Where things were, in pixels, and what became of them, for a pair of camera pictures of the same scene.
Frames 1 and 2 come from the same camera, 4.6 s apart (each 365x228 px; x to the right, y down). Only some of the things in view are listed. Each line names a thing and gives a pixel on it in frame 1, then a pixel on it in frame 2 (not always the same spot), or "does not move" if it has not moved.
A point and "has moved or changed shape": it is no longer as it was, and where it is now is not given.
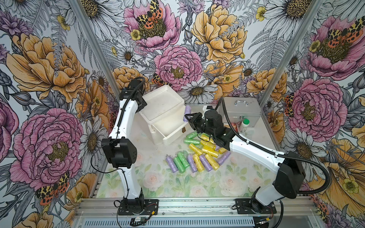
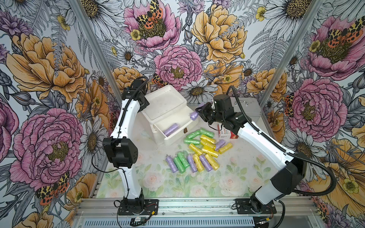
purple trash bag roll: (172, 164) does not move
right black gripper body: (204, 129) → (216, 116)
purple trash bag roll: (208, 166) does not move
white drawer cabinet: (163, 115) does not move
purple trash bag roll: (191, 162) does not move
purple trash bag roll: (187, 110) → (168, 130)
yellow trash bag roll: (213, 163) does not move
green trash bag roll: (192, 136) does not move
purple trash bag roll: (222, 157) has moved or changed shape
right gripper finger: (195, 121) → (204, 109)
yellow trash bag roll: (200, 166) does not move
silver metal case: (239, 109) does not move
